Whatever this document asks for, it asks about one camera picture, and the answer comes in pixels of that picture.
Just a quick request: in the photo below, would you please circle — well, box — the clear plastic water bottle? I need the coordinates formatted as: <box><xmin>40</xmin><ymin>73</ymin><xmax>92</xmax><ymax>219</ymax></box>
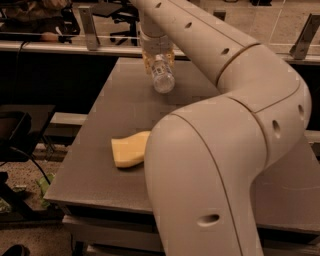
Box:
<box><xmin>151</xmin><ymin>54</ymin><xmax>175</xmax><ymax>94</ymax></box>

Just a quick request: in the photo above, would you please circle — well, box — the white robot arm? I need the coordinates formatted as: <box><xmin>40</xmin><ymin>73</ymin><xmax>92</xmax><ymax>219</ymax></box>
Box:
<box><xmin>131</xmin><ymin>0</ymin><xmax>312</xmax><ymax>256</ymax></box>

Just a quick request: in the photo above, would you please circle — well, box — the white cabinet under table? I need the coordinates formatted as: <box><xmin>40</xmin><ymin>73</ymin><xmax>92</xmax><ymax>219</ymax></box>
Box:
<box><xmin>63</xmin><ymin>215</ymin><xmax>320</xmax><ymax>256</ymax></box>

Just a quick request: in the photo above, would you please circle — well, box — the yellow sponge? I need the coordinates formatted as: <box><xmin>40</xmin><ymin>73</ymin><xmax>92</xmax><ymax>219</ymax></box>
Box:
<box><xmin>111</xmin><ymin>131</ymin><xmax>150</xmax><ymax>168</ymax></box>

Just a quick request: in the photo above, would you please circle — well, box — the black cable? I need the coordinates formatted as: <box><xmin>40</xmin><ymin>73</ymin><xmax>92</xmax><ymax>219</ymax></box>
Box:
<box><xmin>0</xmin><ymin>146</ymin><xmax>52</xmax><ymax>186</ymax></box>

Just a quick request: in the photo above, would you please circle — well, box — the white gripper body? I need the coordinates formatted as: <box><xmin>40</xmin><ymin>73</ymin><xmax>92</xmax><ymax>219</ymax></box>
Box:
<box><xmin>140</xmin><ymin>28</ymin><xmax>173</xmax><ymax>56</ymax></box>

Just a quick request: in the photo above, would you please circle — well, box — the metal railing post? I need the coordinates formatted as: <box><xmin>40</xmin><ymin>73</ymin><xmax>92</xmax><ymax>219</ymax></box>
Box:
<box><xmin>289</xmin><ymin>13</ymin><xmax>320</xmax><ymax>60</ymax></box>
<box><xmin>213</xmin><ymin>10</ymin><xmax>226</xmax><ymax>21</ymax></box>
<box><xmin>78</xmin><ymin>6</ymin><xmax>100</xmax><ymax>51</ymax></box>

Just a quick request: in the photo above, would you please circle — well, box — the black office chair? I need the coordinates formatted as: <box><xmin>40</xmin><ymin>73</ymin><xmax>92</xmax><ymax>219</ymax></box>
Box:
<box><xmin>91</xmin><ymin>0</ymin><xmax>139</xmax><ymax>46</ymax></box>

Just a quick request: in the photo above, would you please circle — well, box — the right metal railing post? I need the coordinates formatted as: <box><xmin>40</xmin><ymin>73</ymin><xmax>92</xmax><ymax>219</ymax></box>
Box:
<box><xmin>289</xmin><ymin>13</ymin><xmax>320</xmax><ymax>60</ymax></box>

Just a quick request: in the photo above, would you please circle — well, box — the middle metal railing post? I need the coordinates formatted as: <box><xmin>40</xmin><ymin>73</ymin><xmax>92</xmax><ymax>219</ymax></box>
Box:
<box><xmin>213</xmin><ymin>10</ymin><xmax>226</xmax><ymax>21</ymax></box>

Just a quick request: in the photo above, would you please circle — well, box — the left metal railing post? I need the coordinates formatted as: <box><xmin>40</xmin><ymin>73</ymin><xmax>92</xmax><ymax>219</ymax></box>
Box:
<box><xmin>78</xmin><ymin>6</ymin><xmax>100</xmax><ymax>51</ymax></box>

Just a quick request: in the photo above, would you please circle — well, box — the green crumpled wrapper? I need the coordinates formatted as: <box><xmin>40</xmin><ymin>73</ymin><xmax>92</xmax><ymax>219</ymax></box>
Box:
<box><xmin>36</xmin><ymin>173</ymin><xmax>55</xmax><ymax>209</ymax></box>

